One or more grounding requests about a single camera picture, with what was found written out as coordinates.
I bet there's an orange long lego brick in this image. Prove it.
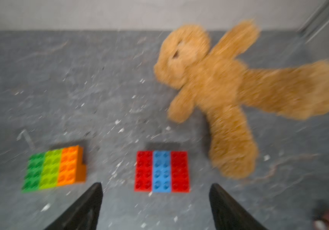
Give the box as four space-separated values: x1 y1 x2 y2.
57 145 86 186

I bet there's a green long lego brick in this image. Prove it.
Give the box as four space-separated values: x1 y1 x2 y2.
22 152 46 193

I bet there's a blue lego brick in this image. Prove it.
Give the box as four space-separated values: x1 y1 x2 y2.
152 150 172 193

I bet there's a lime green lego brick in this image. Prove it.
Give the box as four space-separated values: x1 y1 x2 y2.
39 149 62 190

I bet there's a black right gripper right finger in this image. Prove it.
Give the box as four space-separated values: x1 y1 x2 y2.
209 183 266 230

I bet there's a brown teddy bear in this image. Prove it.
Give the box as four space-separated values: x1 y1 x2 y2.
154 20 329 179

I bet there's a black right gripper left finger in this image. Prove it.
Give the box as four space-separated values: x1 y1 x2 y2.
45 183 103 230

